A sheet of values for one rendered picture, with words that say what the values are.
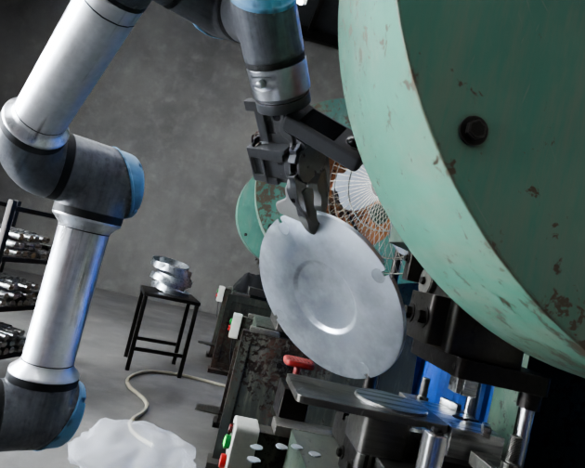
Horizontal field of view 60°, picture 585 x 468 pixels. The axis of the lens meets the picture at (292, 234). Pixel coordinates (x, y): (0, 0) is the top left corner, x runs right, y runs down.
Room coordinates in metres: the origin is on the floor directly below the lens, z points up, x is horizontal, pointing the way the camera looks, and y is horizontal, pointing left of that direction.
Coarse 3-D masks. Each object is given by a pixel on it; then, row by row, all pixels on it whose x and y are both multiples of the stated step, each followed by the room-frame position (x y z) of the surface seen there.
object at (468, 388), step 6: (450, 378) 0.89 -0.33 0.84; (456, 378) 0.88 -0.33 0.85; (450, 384) 0.89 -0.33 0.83; (456, 384) 0.87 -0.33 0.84; (462, 384) 0.87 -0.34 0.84; (468, 384) 0.86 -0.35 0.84; (474, 384) 0.86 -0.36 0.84; (456, 390) 0.87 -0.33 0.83; (462, 390) 0.86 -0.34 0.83; (468, 390) 0.86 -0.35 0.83; (474, 390) 0.86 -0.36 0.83; (474, 396) 0.86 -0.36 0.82
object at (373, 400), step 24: (288, 384) 0.87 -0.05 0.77; (312, 384) 0.87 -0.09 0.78; (336, 384) 0.91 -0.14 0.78; (336, 408) 0.79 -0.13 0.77; (360, 408) 0.79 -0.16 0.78; (384, 408) 0.81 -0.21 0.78; (408, 408) 0.84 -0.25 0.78; (360, 432) 0.83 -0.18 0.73; (384, 432) 0.82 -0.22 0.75; (408, 432) 0.82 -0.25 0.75; (360, 456) 0.82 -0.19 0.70; (384, 456) 0.82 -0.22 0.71
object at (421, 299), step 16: (432, 288) 0.89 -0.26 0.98; (416, 304) 0.89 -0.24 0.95; (432, 304) 0.83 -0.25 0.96; (448, 304) 0.83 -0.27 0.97; (416, 320) 0.84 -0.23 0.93; (432, 320) 0.82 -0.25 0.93; (448, 320) 0.82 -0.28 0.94; (464, 320) 0.80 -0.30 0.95; (416, 336) 0.86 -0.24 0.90; (432, 336) 0.82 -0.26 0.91; (448, 336) 0.81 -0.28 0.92; (464, 336) 0.80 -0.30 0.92; (480, 336) 0.81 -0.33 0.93; (496, 336) 0.81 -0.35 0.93; (448, 352) 0.80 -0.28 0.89; (464, 352) 0.80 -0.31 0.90; (480, 352) 0.81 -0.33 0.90; (496, 352) 0.81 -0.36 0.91; (512, 352) 0.81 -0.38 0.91; (512, 368) 0.82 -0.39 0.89
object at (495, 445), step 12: (432, 408) 0.91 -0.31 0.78; (444, 408) 0.94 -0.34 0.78; (444, 420) 0.84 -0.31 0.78; (456, 420) 0.86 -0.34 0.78; (468, 420) 0.90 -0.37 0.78; (456, 432) 0.81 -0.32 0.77; (468, 432) 0.81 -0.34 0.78; (480, 432) 0.82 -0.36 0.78; (492, 432) 0.84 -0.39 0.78; (456, 444) 0.81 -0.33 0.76; (468, 444) 0.81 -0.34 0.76; (480, 444) 0.81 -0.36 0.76; (492, 444) 0.81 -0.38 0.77; (456, 456) 0.81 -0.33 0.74; (468, 456) 0.81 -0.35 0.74
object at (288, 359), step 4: (284, 356) 1.19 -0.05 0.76; (288, 356) 1.19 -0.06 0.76; (292, 356) 1.20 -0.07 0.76; (284, 360) 1.17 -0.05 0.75; (288, 360) 1.16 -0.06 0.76; (292, 360) 1.15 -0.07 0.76; (296, 360) 1.16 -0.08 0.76; (300, 360) 1.17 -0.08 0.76; (304, 360) 1.18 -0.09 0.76; (308, 360) 1.19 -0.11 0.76; (288, 364) 1.15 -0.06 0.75; (292, 364) 1.15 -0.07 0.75; (296, 364) 1.15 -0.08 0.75; (300, 364) 1.15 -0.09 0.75; (304, 364) 1.16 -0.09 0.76; (308, 364) 1.16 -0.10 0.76; (312, 364) 1.16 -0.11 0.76; (296, 368) 1.18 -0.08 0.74; (300, 368) 1.16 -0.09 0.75; (304, 368) 1.16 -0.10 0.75; (308, 368) 1.16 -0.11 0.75; (312, 368) 1.16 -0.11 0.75; (292, 372) 1.18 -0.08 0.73; (296, 372) 1.18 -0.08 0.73
